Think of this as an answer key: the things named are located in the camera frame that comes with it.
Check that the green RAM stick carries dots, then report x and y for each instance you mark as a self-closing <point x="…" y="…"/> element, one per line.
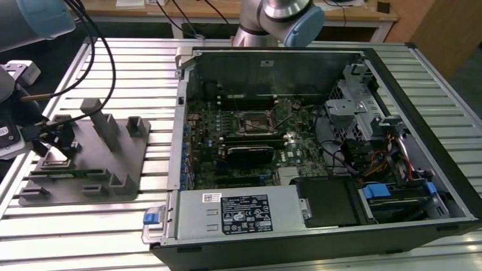
<point x="255" y="144"/>
<point x="65" y="173"/>

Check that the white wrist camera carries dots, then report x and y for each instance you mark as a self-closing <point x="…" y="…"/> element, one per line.
<point x="10" y="138"/>

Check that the grey parts rack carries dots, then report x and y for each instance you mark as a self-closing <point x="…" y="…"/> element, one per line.
<point x="98" y="175"/>

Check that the RAM slot with black clips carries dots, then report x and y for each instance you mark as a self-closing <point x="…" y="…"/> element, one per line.
<point x="249" y="108"/>
<point x="255" y="137"/>
<point x="249" y="100"/>

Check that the wooden desk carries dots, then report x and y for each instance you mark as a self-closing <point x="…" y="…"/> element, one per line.
<point x="125" y="12"/>

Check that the silver power supply unit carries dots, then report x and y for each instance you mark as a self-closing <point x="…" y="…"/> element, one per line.
<point x="195" y="226"/>

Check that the RAM slot with white clips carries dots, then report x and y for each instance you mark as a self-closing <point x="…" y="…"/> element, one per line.
<point x="249" y="104"/>
<point x="249" y="96"/>

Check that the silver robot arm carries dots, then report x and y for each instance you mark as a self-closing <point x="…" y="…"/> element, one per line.
<point x="271" y="8"/>

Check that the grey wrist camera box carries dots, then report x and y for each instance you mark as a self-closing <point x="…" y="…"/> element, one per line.
<point x="28" y="74"/>

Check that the blue disk carrier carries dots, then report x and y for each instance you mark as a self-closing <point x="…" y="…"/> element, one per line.
<point x="377" y="192"/>

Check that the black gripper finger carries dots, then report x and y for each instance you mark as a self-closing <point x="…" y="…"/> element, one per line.
<point x="40" y="146"/>
<point x="67" y="141"/>

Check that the wooden cabinet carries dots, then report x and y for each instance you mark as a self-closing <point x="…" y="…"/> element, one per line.
<point x="448" y="34"/>

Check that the small silver heatsink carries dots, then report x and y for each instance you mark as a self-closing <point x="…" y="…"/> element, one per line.
<point x="289" y="173"/>

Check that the silver metal drive cage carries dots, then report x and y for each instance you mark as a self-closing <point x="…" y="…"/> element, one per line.
<point x="346" y="120"/>

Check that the black open PC case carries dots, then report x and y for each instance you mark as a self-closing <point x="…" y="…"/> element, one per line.
<point x="263" y="255"/>

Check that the small white printed box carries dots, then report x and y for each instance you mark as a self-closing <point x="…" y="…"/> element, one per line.
<point x="157" y="2"/>

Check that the black expansion slot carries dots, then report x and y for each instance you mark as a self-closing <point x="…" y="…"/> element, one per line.
<point x="237" y="179"/>

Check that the CPU socket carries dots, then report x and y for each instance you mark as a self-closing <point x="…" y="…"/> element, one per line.
<point x="255" y="122"/>

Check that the green motherboard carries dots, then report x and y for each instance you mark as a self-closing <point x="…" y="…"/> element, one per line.
<point x="309" y="152"/>

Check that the black graphics card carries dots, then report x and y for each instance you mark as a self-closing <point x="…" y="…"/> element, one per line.
<point x="250" y="159"/>

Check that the small black box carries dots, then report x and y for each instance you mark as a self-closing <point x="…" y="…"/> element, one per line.
<point x="384" y="7"/>

